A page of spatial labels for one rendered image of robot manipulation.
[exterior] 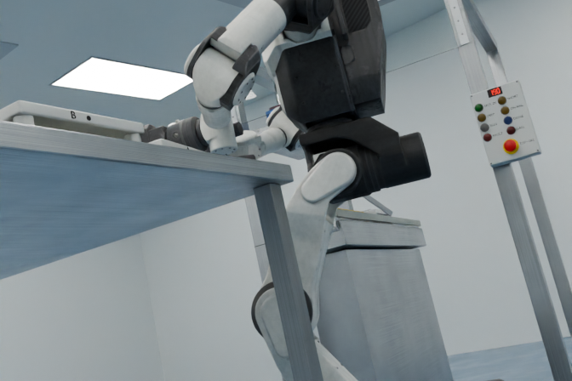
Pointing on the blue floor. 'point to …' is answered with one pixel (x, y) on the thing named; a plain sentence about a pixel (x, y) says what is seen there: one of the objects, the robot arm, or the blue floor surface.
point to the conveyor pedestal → (381, 316)
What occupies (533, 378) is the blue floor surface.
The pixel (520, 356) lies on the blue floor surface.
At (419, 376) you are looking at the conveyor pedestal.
